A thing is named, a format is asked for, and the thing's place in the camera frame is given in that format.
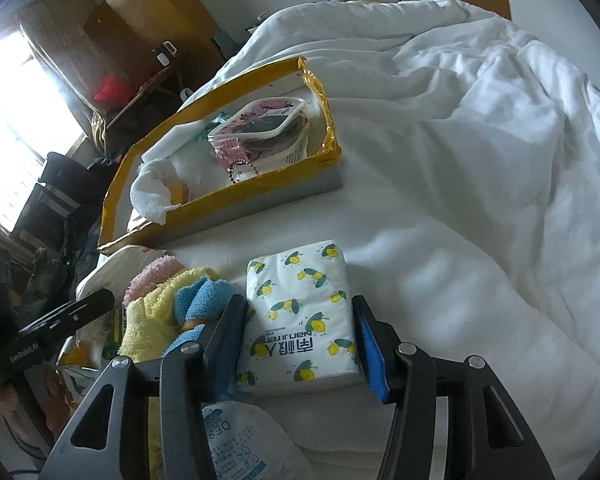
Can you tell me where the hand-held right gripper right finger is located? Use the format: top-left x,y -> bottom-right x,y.
352,296 -> 563,480

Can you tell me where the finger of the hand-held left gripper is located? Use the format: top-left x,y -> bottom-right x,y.
17,290 -> 117,347

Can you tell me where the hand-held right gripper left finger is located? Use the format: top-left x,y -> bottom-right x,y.
37,294 -> 251,480

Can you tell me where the blue towel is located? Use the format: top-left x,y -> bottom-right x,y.
165,279 -> 242,396

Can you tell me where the yellow towel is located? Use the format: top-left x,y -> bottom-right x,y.
117,267 -> 221,363

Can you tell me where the lemon print tissue pack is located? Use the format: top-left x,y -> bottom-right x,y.
235,240 -> 366,393

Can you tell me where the pink fluffy towel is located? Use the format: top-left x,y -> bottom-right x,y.
124,255 -> 183,307

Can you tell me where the white blue-printed plastic packet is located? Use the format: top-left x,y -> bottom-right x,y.
200,400 -> 313,480

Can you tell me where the cardboard box with yellow tape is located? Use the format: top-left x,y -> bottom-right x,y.
97,55 -> 342,256

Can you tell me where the pile of dark clothes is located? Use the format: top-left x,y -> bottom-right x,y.
30,152 -> 126,306

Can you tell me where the black suitcase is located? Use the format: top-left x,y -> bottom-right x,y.
12,152 -> 98,251

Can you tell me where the white gauze roll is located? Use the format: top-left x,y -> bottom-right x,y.
130,160 -> 182,224

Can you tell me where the window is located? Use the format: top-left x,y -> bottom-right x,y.
0,20 -> 88,231

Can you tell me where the white plastic bag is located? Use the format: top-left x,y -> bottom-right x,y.
142,112 -> 231,201

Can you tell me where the white duvet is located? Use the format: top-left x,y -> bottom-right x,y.
170,0 -> 600,480

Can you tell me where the red bag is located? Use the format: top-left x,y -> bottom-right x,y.
92,74 -> 131,103

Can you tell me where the wooden side table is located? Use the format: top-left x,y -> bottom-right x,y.
105,67 -> 182,131

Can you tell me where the brown curtain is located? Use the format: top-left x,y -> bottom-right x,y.
15,0 -> 112,126

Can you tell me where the black and white kettle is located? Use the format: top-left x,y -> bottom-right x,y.
152,40 -> 178,66

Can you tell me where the grey flat panel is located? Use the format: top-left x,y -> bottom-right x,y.
214,30 -> 237,59

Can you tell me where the wooden wardrobe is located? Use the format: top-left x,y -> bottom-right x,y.
82,0 -> 222,67

